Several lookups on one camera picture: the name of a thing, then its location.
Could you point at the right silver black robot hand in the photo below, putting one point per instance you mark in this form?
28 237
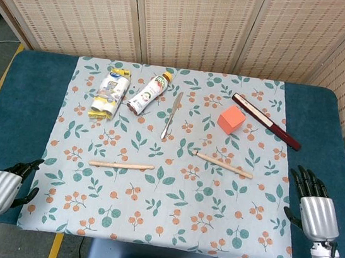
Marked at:
320 215

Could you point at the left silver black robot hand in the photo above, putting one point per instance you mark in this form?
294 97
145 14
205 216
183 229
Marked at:
0 189

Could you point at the wooden stick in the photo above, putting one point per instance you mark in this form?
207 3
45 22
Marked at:
121 165
222 164

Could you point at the blue padded table cover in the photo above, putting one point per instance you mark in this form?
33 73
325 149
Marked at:
9 133

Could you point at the dark red long box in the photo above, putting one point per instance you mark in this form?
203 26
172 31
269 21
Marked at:
266 120

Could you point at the orange cube box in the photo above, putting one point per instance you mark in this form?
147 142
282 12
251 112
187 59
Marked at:
231 119

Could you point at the yellow white packaged rolls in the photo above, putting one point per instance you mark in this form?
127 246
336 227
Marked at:
109 93

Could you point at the floral patterned tablecloth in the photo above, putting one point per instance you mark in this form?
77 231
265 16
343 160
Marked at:
163 198

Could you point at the white drink bottle orange cap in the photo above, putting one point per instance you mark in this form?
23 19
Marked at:
148 94

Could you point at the silver metal knife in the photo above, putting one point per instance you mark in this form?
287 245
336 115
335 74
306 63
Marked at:
171 116

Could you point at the woven folding screen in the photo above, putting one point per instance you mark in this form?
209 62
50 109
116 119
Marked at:
186 22

